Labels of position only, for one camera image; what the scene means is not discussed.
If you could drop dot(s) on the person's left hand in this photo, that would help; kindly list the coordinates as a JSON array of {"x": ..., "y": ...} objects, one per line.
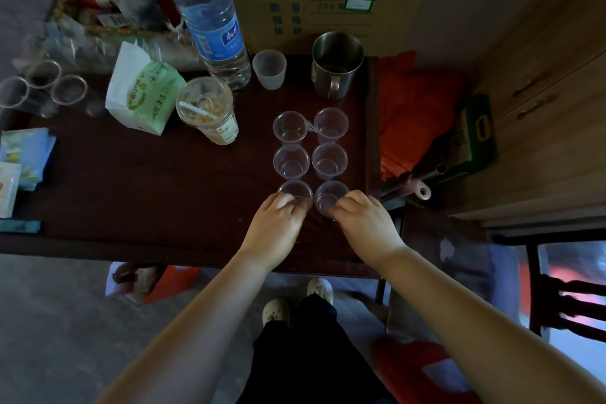
[{"x": 272, "y": 233}]

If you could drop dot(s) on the person's left white shoe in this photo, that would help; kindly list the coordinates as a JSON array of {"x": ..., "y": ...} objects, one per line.
[{"x": 276, "y": 311}]

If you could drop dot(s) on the grey blue cloth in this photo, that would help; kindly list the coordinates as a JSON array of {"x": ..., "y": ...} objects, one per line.
[{"x": 478, "y": 271}]

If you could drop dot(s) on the white paper packet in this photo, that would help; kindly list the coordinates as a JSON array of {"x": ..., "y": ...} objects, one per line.
[{"x": 8, "y": 188}]

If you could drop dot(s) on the person's black trousers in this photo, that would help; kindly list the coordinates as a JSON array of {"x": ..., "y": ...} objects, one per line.
[{"x": 307, "y": 356}]

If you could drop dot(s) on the dark wooden chair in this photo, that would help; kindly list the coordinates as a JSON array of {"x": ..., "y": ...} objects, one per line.
[{"x": 563, "y": 299}]

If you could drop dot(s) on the orange white bag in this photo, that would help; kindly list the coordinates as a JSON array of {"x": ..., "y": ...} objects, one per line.
[{"x": 151, "y": 280}]

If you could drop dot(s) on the green printed bag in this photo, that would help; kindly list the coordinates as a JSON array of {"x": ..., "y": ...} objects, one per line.
[{"x": 476, "y": 134}]

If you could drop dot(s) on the orange cloth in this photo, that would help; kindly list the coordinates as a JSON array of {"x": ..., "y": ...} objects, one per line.
[{"x": 412, "y": 110}]

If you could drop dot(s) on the lidded plastic drink cup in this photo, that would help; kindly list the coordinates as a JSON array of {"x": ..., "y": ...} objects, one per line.
[{"x": 208, "y": 110}]

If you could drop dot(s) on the red white plastic bag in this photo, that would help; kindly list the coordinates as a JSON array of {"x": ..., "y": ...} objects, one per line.
[{"x": 416, "y": 370}]

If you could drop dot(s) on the clear drinking glass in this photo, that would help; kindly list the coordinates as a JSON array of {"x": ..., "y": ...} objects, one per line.
[
  {"x": 43, "y": 73},
  {"x": 13, "y": 93},
  {"x": 69, "y": 90}
]

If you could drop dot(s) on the wooden cabinet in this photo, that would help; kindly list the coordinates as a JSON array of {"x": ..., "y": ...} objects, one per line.
[{"x": 549, "y": 39}]

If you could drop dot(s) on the person's right hand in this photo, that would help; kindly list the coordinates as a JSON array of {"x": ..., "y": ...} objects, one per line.
[{"x": 367, "y": 228}]

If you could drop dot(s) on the small clear plastic cup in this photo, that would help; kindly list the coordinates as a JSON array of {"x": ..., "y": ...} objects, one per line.
[
  {"x": 331, "y": 190},
  {"x": 296, "y": 187}
]

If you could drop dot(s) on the large blue-label water bottle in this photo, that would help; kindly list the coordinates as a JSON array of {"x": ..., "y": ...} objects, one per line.
[{"x": 208, "y": 15}]

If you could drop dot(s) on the person's right white shoe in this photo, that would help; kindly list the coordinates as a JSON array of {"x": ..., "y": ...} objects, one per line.
[{"x": 320, "y": 290}]

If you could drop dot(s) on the person's right forearm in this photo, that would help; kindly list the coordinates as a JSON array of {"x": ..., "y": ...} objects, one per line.
[{"x": 478, "y": 332}]

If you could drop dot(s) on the person's left forearm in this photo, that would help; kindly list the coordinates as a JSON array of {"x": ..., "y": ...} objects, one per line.
[{"x": 199, "y": 332}]

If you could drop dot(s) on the blue paper packets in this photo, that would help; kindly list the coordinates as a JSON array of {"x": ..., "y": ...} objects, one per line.
[{"x": 29, "y": 152}]

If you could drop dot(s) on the frosted white plastic cup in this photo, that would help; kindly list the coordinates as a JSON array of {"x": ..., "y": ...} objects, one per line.
[{"x": 269, "y": 71}]

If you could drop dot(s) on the person's white shoe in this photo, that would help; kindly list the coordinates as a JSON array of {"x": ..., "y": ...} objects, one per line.
[
  {"x": 320, "y": 290},
  {"x": 276, "y": 311}
]

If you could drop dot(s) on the cluster of clear plastic cups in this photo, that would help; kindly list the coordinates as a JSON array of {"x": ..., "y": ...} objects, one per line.
[{"x": 291, "y": 163}]

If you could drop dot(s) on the white green tissue packet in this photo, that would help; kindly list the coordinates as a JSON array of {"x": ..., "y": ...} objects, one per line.
[{"x": 142, "y": 91}]

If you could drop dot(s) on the person's right fingers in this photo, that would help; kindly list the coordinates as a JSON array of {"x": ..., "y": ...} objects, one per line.
[{"x": 350, "y": 205}]

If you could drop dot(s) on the person's left fingers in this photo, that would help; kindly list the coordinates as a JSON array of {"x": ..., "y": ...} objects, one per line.
[{"x": 286, "y": 204}]

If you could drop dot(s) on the metal pipe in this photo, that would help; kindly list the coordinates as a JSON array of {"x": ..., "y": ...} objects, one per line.
[{"x": 416, "y": 179}]

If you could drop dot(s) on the teal flat packet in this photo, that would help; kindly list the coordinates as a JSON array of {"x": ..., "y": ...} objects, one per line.
[{"x": 19, "y": 226}]

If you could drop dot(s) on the stainless steel mug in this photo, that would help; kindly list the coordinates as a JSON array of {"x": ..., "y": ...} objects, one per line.
[{"x": 337, "y": 65}]

